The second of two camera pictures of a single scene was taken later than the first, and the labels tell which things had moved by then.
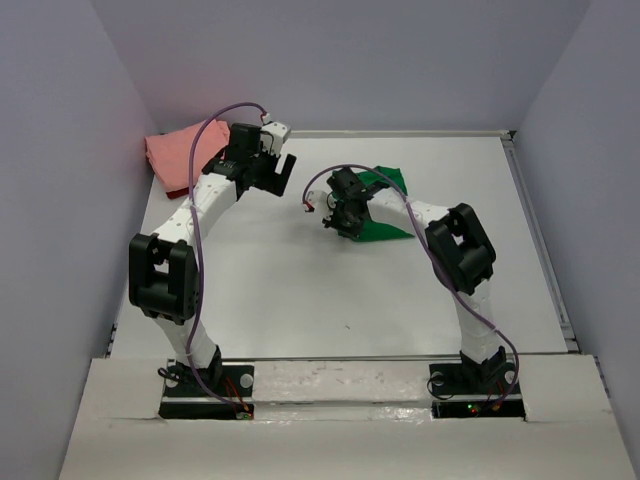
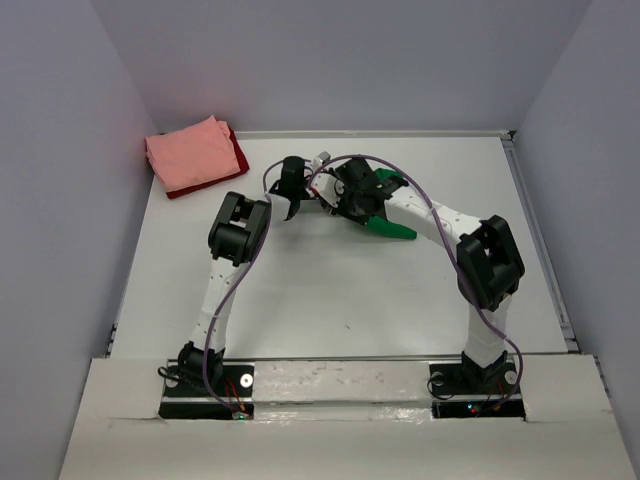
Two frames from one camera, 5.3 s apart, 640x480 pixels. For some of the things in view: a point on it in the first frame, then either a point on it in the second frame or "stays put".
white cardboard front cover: x=345 y=419 stays put
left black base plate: x=222 y=392 stays put
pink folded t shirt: x=170 y=153 stays put
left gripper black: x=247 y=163 to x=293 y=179
